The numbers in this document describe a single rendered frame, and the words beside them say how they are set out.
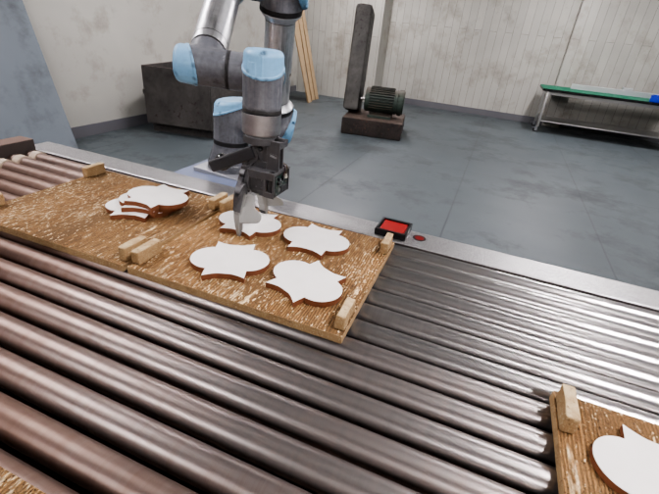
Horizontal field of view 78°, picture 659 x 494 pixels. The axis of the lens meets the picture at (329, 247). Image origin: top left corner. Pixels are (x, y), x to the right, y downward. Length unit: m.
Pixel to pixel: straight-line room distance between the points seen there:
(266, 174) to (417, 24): 8.68
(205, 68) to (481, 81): 8.53
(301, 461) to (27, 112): 4.35
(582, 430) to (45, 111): 4.60
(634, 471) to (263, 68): 0.77
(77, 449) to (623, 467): 0.60
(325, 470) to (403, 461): 0.09
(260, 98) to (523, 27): 8.57
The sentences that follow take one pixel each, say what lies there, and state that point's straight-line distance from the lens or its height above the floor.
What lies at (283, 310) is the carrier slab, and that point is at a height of 0.94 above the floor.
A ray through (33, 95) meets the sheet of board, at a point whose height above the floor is 0.56.
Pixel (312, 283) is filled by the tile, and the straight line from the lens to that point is 0.71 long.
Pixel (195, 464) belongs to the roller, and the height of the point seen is 0.92.
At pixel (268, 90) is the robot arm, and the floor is 1.23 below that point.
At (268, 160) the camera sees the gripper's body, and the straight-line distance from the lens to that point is 0.83.
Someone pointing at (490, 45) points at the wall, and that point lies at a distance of 9.23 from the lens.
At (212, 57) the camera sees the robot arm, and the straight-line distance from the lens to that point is 0.91.
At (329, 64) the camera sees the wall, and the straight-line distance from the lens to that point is 9.33.
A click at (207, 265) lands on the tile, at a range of 0.77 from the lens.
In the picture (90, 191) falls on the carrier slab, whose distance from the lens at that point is 1.16.
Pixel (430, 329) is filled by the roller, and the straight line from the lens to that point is 0.71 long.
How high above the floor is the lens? 1.34
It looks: 28 degrees down
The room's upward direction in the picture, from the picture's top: 6 degrees clockwise
